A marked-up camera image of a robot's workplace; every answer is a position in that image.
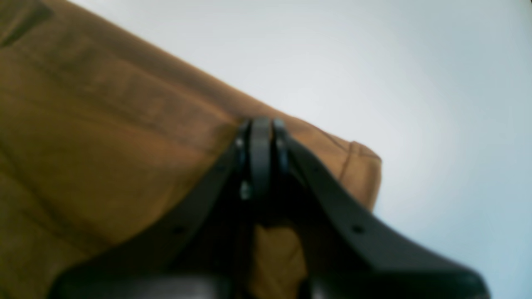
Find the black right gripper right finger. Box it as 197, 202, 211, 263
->
272, 119, 490, 299

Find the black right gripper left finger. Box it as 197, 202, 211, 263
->
48, 118, 271, 299

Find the brown T-shirt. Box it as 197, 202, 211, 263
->
0, 0, 382, 299

